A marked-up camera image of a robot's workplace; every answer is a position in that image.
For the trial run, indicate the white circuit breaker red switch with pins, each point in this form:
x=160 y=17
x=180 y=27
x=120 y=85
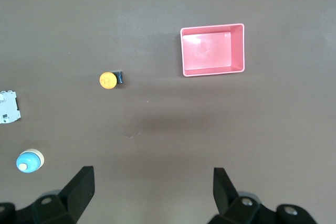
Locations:
x=9 y=107

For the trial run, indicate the pink plastic box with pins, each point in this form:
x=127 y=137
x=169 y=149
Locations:
x=207 y=51

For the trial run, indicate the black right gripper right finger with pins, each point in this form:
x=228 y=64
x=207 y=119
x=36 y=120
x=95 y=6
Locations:
x=223 y=192

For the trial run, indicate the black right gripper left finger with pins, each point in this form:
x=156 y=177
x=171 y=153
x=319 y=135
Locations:
x=78 y=190

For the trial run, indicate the yellow push button black base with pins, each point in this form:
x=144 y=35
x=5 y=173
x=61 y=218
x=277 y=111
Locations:
x=107 y=79

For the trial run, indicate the blue call bell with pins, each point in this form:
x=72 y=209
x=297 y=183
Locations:
x=27 y=161

